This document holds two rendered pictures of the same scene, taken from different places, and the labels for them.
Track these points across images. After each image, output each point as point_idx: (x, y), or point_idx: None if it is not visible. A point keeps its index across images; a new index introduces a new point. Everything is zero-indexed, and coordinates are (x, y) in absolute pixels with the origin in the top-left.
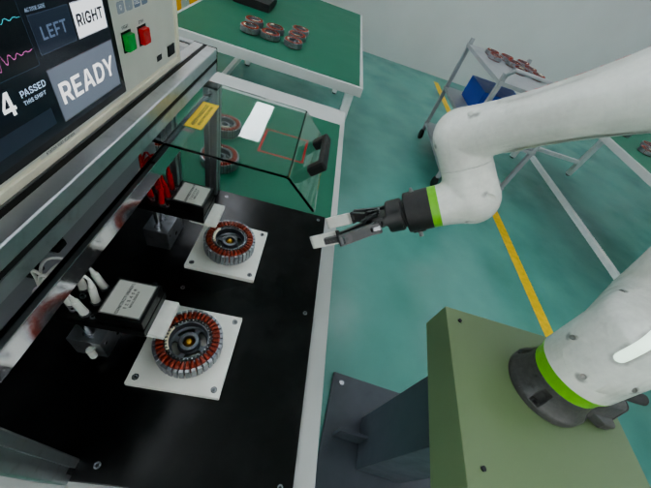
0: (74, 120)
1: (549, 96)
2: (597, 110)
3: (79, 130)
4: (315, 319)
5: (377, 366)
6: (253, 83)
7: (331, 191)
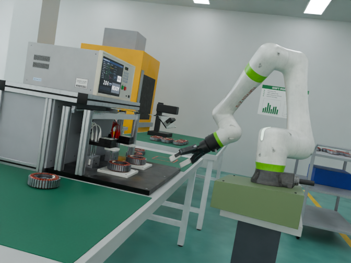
0: (111, 93)
1: (231, 89)
2: (237, 86)
3: (111, 96)
4: (169, 181)
5: None
6: (153, 148)
7: (187, 168)
